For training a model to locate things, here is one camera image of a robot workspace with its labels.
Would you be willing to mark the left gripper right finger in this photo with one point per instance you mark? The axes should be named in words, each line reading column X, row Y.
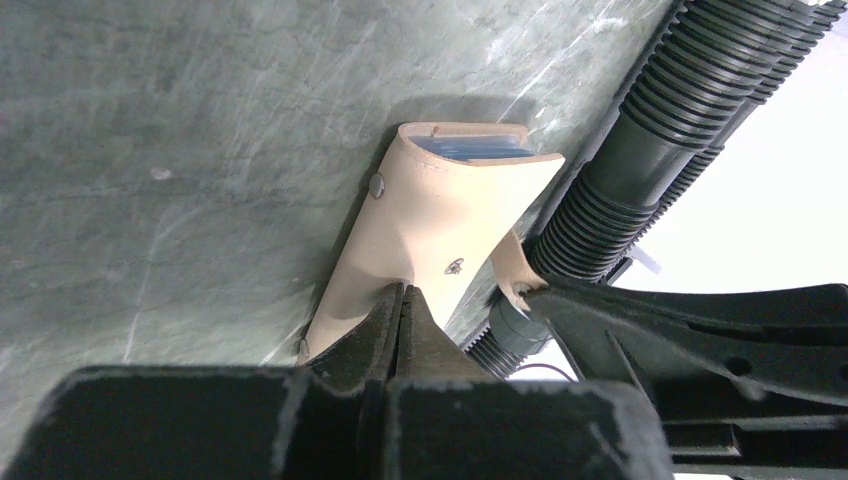
column 459, row 428

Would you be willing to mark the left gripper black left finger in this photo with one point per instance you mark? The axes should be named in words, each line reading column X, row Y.
column 324, row 420

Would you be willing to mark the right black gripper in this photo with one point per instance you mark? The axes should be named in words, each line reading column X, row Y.
column 747, row 385

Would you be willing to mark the tan leather card holder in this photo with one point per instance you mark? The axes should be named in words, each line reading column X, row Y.
column 428, row 221

